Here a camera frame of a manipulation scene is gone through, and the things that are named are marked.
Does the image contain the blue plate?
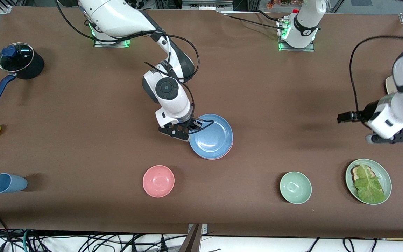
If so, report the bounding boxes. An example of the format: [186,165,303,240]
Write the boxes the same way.
[189,114,234,160]

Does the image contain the pink plate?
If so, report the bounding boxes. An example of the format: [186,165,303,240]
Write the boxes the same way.
[198,138,234,161]

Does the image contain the toasted bread slice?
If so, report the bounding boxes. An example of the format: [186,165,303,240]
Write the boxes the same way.
[351,166,373,183]

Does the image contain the brown table cover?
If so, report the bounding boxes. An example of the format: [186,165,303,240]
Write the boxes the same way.
[0,6,403,239]

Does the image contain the pink bowl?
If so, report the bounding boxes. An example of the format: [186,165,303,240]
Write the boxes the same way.
[142,165,175,198]

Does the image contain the green lettuce leaf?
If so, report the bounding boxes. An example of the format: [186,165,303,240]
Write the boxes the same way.
[354,163,386,204]

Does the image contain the green plate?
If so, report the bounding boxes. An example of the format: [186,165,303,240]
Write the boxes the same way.
[345,159,393,205]

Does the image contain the green bowl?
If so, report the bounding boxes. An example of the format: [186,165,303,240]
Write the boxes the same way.
[280,171,312,205]

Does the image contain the dark stand pole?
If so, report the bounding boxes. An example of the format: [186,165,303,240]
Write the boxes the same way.
[178,224,202,252]

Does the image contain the grey metal box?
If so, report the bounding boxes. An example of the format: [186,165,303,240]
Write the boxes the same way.
[182,0,234,11]

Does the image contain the orange artificial flowers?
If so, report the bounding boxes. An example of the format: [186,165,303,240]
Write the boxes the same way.
[266,0,305,9]

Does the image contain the glass lid with blue knob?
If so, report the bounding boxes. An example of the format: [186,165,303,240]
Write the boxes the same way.
[0,42,34,73]

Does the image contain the blue cup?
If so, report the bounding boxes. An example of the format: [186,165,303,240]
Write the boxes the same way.
[0,173,28,194]

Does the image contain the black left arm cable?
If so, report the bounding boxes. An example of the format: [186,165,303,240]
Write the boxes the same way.
[349,35,403,120]

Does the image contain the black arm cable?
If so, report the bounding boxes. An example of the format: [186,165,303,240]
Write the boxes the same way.
[349,35,403,120]
[55,0,215,135]

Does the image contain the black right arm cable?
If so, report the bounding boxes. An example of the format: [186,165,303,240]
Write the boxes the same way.
[55,0,215,135]

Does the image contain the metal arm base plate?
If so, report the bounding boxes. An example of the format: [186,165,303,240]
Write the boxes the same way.
[278,19,316,53]
[93,21,132,48]

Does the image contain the small metal edge bracket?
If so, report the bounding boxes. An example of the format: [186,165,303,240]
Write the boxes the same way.
[188,224,208,236]

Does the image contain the black base power cable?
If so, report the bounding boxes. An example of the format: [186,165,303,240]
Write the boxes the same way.
[222,10,288,32]

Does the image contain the black pot with blue handle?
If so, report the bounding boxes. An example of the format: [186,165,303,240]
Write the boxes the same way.
[0,43,45,104]

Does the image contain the green floor cable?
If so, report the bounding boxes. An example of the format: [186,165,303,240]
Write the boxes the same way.
[22,229,31,252]

